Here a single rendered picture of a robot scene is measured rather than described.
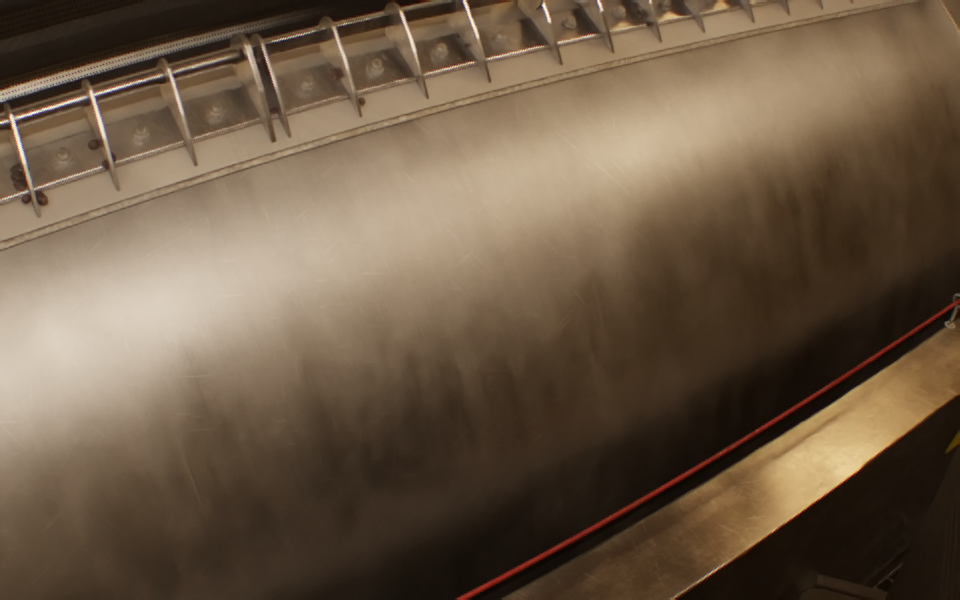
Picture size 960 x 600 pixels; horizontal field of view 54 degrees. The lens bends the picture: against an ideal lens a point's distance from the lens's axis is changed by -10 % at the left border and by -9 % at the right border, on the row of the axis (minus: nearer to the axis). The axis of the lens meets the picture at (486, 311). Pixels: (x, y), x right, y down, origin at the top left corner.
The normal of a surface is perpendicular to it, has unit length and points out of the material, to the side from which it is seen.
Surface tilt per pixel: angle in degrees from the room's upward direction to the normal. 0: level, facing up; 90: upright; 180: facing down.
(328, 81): 29
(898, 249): 70
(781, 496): 1
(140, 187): 34
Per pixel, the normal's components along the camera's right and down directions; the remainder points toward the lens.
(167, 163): 0.35, -0.41
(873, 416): 0.04, -0.80
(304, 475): 0.54, 0.08
